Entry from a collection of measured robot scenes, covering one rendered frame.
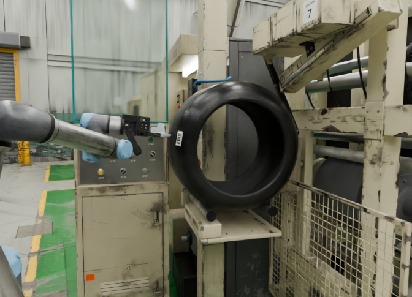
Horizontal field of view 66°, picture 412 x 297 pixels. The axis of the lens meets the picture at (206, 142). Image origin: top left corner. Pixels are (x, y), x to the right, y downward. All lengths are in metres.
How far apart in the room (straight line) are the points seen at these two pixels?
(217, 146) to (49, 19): 9.21
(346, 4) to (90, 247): 1.79
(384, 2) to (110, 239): 1.79
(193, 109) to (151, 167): 0.81
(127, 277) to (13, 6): 9.27
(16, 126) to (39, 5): 9.71
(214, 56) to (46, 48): 8.82
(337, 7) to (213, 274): 1.41
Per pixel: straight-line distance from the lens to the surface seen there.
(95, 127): 1.33
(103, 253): 2.11
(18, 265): 1.03
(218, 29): 1.73
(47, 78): 10.17
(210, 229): 1.36
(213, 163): 1.69
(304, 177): 1.87
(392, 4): 1.29
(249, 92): 1.35
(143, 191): 2.00
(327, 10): 1.26
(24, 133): 1.00
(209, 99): 1.30
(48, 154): 10.18
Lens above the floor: 1.31
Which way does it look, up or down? 5 degrees down
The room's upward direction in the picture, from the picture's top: straight up
